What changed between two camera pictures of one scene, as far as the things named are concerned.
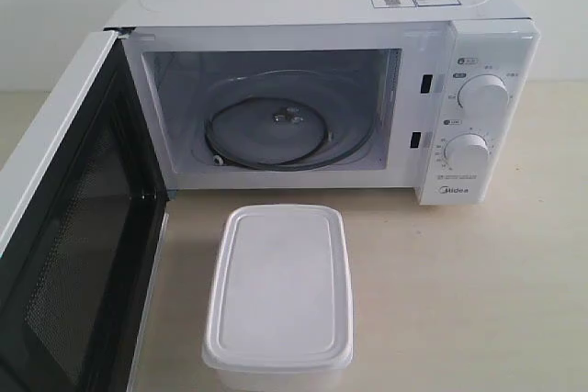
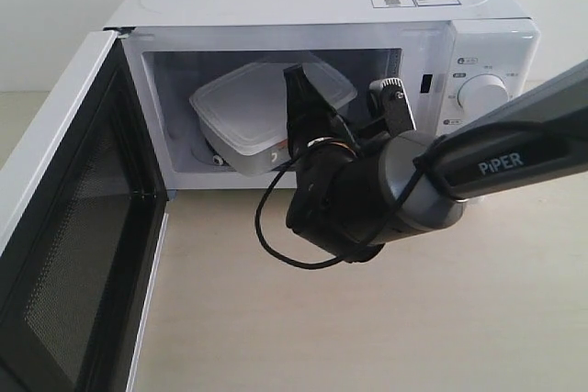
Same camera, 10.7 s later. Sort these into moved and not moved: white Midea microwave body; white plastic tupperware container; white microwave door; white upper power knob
Moved: white plastic tupperware container
Not moved: white upper power knob; white microwave door; white Midea microwave body
